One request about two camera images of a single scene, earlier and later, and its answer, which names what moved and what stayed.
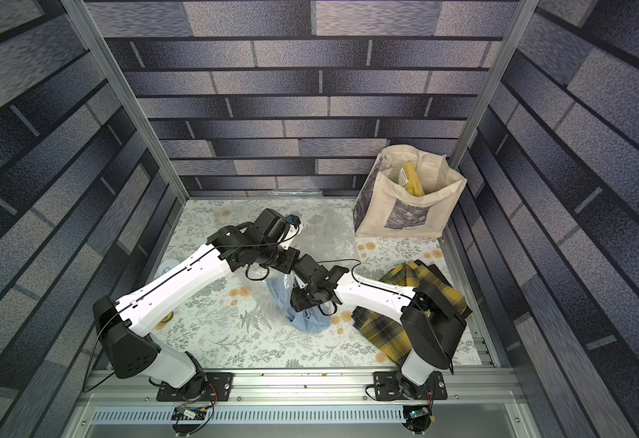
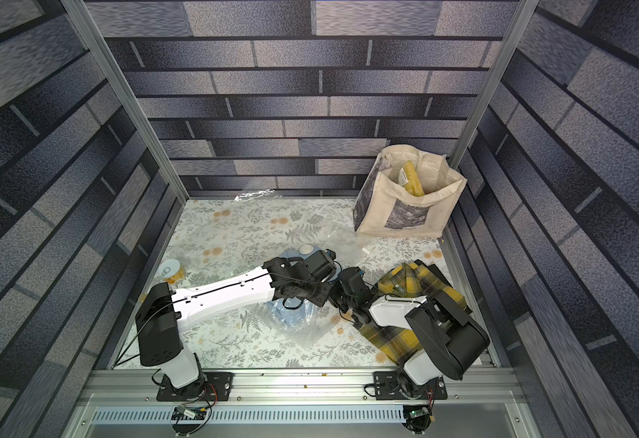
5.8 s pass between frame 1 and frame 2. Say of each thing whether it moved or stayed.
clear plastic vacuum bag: moved
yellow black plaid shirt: stayed
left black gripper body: moved
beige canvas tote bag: stayed
